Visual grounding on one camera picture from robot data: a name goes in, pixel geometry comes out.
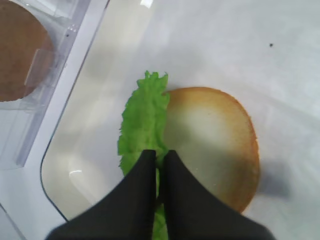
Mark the bread slice on tray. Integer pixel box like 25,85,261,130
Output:
164,87,260,213

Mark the white rectangular tray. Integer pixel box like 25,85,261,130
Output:
41,0,320,240

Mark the clear acrylic divider rack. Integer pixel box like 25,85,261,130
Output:
0,0,111,171

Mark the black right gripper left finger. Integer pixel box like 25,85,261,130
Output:
47,150,156,240

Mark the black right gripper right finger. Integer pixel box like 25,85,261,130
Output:
159,150,275,240

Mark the brown meat patty left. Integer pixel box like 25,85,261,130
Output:
0,0,54,102

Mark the green lettuce leaf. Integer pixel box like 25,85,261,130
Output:
116,70,171,240

